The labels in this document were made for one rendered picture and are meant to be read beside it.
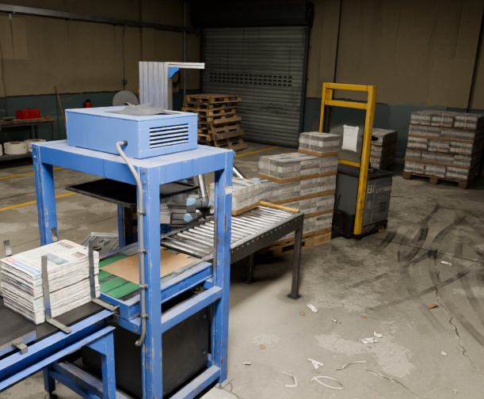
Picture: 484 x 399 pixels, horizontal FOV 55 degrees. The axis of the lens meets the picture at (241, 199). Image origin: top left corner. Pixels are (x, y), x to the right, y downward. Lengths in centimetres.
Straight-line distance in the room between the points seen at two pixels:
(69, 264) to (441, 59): 953
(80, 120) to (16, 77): 780
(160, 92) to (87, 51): 726
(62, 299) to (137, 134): 90
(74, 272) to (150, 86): 222
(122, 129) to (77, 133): 38
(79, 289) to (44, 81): 853
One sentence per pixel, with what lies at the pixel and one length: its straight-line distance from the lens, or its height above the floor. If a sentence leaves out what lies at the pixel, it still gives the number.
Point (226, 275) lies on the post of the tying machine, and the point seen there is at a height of 78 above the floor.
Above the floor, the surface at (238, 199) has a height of 95.
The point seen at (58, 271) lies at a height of 103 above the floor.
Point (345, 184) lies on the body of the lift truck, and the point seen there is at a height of 62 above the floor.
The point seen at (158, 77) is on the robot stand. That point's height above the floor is 189.
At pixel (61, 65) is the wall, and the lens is 1105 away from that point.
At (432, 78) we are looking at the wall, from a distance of 1102.
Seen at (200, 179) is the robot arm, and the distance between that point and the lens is 385.
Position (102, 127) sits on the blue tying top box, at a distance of 260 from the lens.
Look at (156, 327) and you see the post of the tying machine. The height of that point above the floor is 70.
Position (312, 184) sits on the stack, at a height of 76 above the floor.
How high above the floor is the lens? 202
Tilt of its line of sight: 16 degrees down
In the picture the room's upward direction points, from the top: 2 degrees clockwise
